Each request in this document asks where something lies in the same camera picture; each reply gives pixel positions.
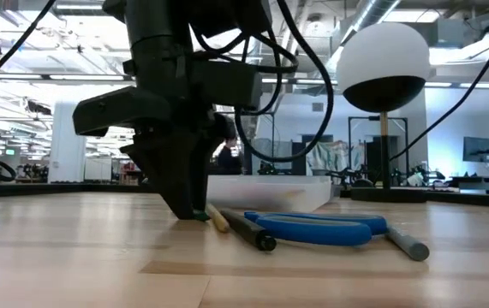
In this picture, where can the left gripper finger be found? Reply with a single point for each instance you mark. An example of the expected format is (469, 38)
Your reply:
(175, 171)
(214, 145)

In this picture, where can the dark green pen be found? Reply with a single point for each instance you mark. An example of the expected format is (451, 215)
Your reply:
(202, 216)

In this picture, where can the yellow wooden pencil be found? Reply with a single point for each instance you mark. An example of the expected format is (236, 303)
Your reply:
(219, 220)

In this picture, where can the thick black marker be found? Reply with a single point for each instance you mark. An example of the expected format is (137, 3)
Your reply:
(248, 230)

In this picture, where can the grey marker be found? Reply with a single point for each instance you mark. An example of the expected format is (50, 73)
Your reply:
(409, 246)

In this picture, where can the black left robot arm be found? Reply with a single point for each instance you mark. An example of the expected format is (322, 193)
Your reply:
(154, 43)

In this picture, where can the translucent plastic supply box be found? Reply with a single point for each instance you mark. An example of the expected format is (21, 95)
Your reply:
(278, 192)

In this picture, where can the person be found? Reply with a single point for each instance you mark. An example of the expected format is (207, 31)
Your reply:
(227, 160)

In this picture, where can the white cabinet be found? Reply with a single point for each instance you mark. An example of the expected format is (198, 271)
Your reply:
(97, 169)

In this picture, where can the patterned cloth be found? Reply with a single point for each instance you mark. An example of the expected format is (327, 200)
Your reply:
(338, 156)

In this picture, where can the white globe table lamp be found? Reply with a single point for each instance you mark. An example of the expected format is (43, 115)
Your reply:
(381, 51)

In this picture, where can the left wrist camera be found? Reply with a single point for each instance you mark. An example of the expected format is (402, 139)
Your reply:
(227, 83)

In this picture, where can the black metal rig frame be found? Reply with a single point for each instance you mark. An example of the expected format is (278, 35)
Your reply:
(398, 118)

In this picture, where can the wall-mounted monitor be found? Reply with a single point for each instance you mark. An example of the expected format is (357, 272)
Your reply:
(479, 149)

